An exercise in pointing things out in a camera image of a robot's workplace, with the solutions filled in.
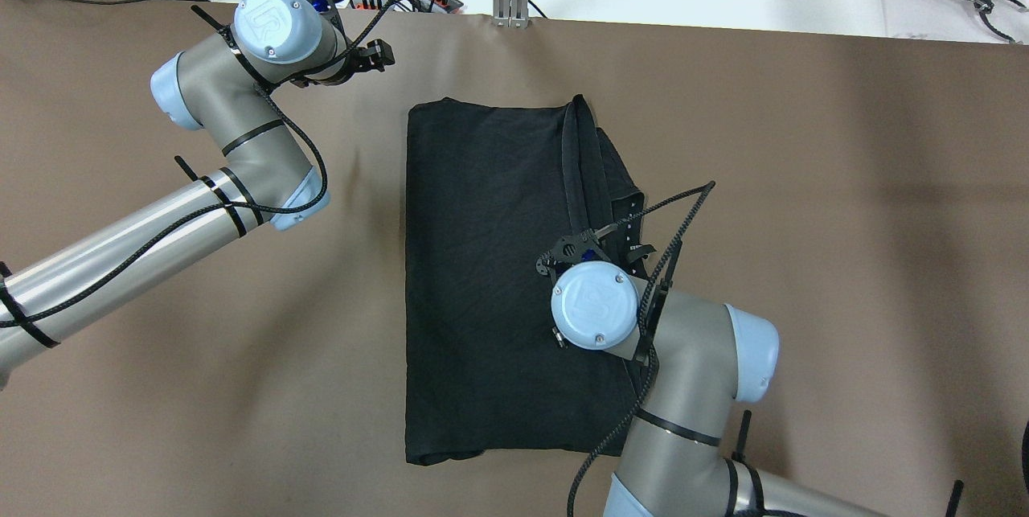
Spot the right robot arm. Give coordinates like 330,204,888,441
604,291,874,516

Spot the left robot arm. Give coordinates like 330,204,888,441
1,0,396,384

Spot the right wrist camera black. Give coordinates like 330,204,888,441
535,225,618,281

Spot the black printed t-shirt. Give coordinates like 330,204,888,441
405,96,644,466

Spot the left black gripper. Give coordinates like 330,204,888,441
325,39,396,87

